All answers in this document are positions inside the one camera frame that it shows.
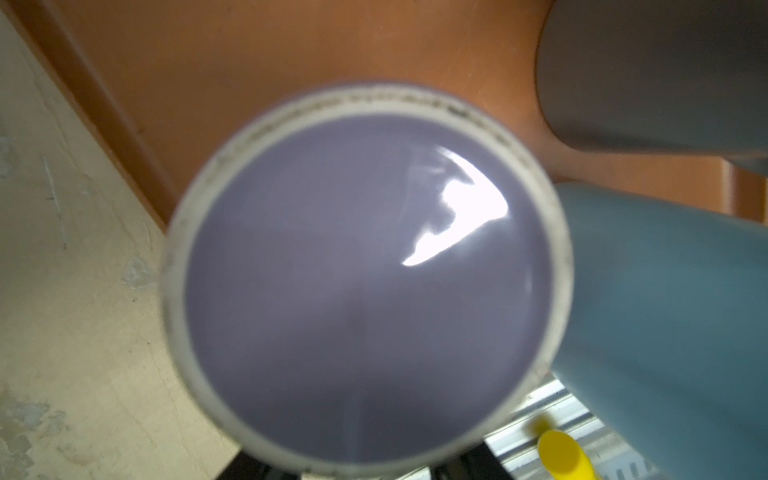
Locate purple mug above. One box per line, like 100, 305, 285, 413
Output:
159, 82, 574, 479

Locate yellow marker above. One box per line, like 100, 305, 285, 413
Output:
537, 430, 598, 480

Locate grey mug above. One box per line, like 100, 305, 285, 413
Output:
535, 0, 767, 174

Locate light blue mug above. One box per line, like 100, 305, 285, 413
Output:
553, 182, 767, 479

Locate brown plastic tray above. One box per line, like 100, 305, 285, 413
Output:
1, 1, 767, 225

